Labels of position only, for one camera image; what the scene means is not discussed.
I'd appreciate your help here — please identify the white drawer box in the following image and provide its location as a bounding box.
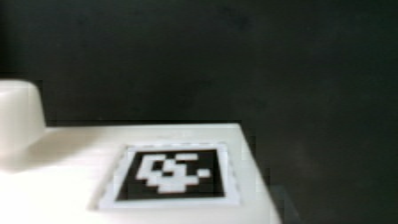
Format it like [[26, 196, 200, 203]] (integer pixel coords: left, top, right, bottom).
[[0, 79, 282, 224]]

